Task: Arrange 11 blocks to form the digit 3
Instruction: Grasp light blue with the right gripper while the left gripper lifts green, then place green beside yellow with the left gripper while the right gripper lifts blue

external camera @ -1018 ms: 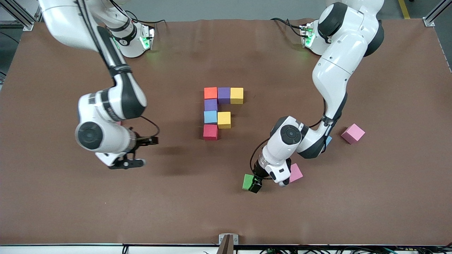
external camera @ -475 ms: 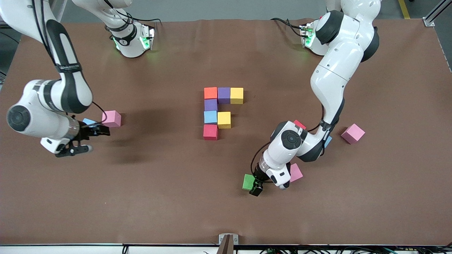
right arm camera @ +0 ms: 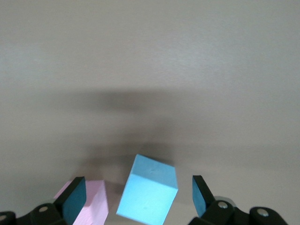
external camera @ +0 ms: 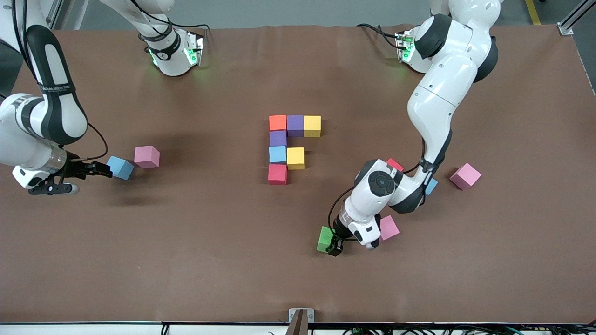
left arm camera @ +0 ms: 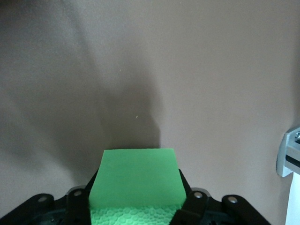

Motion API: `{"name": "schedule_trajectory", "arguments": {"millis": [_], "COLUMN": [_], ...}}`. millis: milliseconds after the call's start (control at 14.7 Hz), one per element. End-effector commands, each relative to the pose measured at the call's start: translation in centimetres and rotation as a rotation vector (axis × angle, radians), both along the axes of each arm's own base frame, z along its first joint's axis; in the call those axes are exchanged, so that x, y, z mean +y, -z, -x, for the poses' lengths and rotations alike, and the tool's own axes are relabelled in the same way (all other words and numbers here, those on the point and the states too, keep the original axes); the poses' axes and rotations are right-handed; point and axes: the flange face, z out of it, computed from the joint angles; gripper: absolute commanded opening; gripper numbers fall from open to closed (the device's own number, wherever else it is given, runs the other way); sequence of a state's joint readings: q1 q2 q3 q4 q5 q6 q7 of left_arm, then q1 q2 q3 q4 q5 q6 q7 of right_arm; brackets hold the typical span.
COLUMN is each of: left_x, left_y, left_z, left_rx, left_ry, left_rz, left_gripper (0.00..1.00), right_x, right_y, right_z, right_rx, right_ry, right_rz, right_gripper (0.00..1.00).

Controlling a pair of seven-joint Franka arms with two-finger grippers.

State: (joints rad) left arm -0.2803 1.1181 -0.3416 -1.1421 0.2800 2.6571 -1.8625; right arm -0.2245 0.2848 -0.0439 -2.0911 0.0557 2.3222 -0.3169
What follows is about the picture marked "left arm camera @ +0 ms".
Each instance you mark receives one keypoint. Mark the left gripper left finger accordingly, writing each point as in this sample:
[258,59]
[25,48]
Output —
[75,201]

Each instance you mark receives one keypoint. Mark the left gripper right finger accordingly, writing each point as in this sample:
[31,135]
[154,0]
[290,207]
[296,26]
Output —
[194,204]

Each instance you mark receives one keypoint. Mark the green foam cube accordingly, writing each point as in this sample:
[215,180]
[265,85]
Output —
[138,178]

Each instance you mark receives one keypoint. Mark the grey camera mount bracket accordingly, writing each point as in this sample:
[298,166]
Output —
[284,152]

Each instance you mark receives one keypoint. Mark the brown table cover sheet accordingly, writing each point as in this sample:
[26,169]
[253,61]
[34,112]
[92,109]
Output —
[164,58]

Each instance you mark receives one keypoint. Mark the white table edge rail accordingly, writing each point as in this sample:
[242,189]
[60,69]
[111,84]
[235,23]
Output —
[294,201]

